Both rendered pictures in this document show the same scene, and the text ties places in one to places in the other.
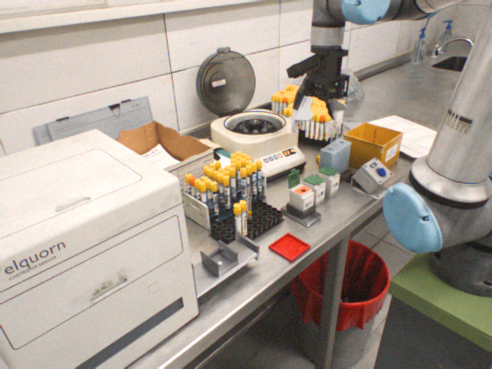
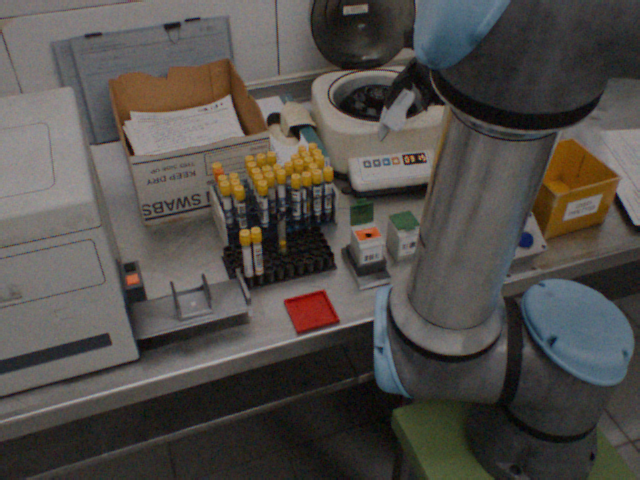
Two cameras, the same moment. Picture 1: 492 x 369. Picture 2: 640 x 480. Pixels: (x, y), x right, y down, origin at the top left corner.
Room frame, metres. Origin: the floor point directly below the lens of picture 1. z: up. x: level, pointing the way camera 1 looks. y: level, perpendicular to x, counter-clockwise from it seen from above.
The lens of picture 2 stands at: (0.01, -0.37, 1.64)
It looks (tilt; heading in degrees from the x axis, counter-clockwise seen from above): 42 degrees down; 23
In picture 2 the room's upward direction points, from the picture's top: straight up
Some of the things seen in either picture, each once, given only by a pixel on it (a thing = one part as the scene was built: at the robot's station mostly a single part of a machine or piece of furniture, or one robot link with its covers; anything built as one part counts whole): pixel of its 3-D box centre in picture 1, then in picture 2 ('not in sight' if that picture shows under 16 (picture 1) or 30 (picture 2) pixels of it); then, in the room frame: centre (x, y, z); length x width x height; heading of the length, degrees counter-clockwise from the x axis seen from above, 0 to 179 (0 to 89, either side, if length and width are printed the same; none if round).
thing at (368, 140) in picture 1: (371, 148); (558, 188); (1.05, -0.40, 0.93); 0.13 x 0.13 x 0.10; 45
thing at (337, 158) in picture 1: (334, 161); not in sight; (0.97, -0.26, 0.92); 0.10 x 0.07 x 0.10; 135
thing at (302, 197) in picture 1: (301, 200); (366, 247); (0.77, -0.14, 0.92); 0.05 x 0.04 x 0.06; 41
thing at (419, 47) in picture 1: (419, 46); not in sight; (2.29, -1.06, 0.97); 0.08 x 0.07 x 0.20; 136
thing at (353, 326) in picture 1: (332, 307); not in sight; (1.03, -0.34, 0.22); 0.38 x 0.37 x 0.44; 133
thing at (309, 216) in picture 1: (301, 209); (365, 260); (0.77, -0.14, 0.89); 0.09 x 0.05 x 0.04; 41
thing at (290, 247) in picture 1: (289, 247); (311, 310); (0.65, -0.09, 0.88); 0.07 x 0.07 x 0.01; 43
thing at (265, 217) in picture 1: (247, 209); (277, 237); (0.73, 0.00, 0.93); 0.17 x 0.09 x 0.11; 132
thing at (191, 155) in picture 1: (149, 170); (189, 137); (0.90, 0.26, 0.95); 0.29 x 0.25 x 0.15; 43
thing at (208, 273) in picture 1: (211, 267); (177, 305); (0.54, 0.07, 0.92); 0.21 x 0.07 x 0.05; 133
